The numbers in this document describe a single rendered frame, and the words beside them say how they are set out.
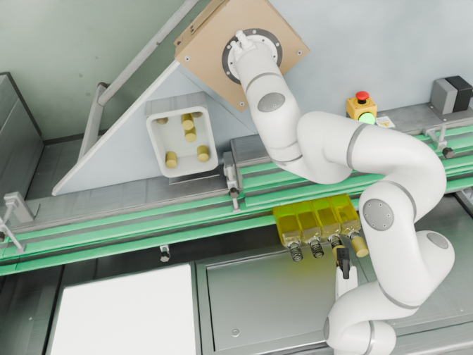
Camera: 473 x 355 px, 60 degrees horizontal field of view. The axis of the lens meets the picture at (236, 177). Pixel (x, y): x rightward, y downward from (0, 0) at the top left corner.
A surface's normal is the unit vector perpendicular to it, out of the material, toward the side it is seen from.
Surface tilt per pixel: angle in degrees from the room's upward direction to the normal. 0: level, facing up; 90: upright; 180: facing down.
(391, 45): 0
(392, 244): 51
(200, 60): 5
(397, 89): 0
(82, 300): 90
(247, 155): 90
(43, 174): 90
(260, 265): 89
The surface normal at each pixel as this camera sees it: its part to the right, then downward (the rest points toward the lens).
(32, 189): -0.12, -0.75
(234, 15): 0.18, 0.69
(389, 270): -0.72, 0.32
